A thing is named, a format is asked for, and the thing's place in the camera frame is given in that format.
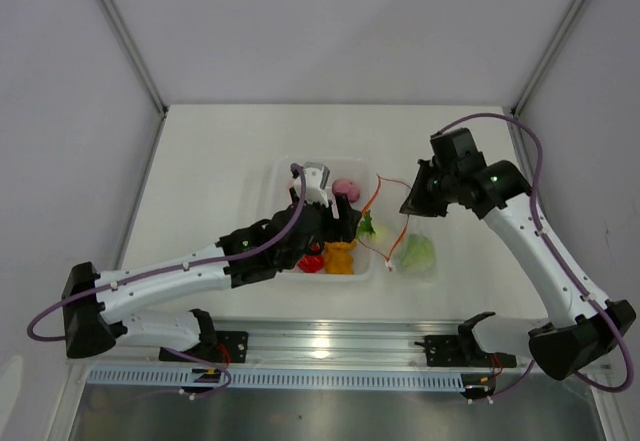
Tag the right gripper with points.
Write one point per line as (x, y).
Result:
(418, 203)

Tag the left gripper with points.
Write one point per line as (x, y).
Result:
(343, 228)

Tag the clear zip top bag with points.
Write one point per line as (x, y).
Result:
(384, 203)

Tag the white radish with leaves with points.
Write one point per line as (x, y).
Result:
(375, 233)

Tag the green cabbage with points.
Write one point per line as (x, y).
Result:
(416, 256)

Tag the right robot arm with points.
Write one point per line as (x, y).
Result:
(582, 323)

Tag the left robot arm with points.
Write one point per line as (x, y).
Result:
(104, 309)

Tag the purple onion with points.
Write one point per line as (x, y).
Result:
(348, 187)

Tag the white plastic basket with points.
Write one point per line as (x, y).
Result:
(278, 196)

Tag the red bell pepper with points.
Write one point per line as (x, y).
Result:
(311, 264)

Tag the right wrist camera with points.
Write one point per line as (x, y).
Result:
(456, 153)

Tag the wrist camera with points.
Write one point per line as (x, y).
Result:
(316, 176)
(456, 153)

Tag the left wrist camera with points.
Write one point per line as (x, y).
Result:
(316, 176)

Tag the aluminium mounting rail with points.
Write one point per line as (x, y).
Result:
(315, 344)

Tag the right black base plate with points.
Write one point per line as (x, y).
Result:
(461, 351)

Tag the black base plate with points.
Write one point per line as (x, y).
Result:
(231, 347)
(461, 351)

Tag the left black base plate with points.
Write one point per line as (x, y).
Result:
(231, 347)

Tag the white slotted cable duct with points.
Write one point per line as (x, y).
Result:
(246, 378)

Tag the right aluminium frame post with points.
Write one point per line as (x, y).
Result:
(560, 35)

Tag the aluminium frame post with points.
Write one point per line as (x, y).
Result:
(560, 35)
(132, 53)

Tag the left aluminium frame post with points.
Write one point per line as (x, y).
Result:
(132, 53)

